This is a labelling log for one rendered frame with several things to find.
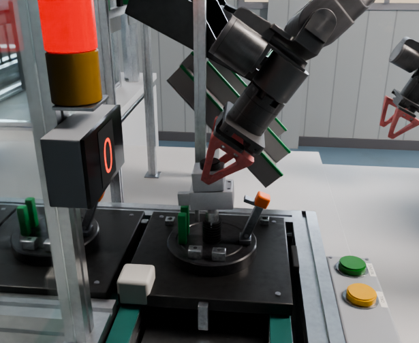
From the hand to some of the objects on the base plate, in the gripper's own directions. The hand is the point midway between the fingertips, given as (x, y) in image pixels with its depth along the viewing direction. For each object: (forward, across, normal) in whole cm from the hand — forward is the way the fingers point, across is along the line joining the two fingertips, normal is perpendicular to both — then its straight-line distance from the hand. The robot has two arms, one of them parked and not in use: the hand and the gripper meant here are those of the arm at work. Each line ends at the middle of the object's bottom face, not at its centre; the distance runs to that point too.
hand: (209, 171), depth 70 cm
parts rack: (+27, +36, -4) cm, 46 cm away
